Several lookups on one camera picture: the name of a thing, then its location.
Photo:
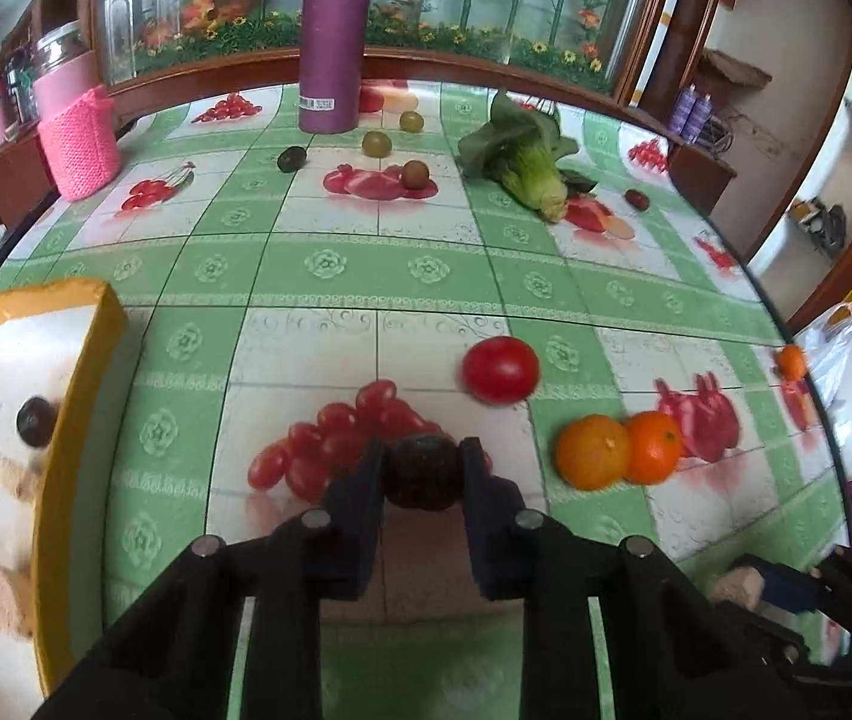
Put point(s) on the brown grape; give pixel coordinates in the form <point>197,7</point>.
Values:
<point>415,175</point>

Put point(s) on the green leafy cabbage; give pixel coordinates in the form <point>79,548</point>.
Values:
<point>519,147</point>

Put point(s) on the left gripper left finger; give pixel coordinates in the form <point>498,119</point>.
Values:
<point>355,503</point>

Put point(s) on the large round beige block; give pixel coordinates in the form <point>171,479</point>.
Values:
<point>16,605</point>

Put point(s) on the dark olive fruit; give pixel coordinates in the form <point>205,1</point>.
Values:
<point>292,159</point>

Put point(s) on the dark plum among blocks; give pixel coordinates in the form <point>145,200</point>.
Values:
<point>36,421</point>

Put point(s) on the purple thermos bottle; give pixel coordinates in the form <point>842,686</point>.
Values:
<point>331,46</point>

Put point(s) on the purple spray cans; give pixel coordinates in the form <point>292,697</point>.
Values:
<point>690,114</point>

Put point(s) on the small orange at edge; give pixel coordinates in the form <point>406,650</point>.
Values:
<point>790,363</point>

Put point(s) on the white plastic bag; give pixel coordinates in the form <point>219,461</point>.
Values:
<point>826,344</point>

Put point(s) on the green grape near bottle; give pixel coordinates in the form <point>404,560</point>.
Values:
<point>411,122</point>

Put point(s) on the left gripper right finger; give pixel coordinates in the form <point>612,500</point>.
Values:
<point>497,545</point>

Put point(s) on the red tomato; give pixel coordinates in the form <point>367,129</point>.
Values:
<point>500,371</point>

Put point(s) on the dark fruit far right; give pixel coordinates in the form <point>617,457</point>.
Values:
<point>638,200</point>

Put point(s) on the bright orange mandarin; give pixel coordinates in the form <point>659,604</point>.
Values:
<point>656,447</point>

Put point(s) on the green grape middle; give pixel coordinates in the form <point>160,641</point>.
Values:
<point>377,145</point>

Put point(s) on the dark orange mandarin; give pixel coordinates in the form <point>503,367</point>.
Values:
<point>592,453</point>

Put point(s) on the dark plum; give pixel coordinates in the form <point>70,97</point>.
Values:
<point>423,472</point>

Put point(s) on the yellow-rimmed white tray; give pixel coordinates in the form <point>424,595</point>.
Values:
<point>66,356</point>

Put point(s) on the pink knit-sleeved jar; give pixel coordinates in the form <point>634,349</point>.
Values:
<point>75,115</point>

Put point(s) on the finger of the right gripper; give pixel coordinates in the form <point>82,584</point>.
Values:
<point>786,588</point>

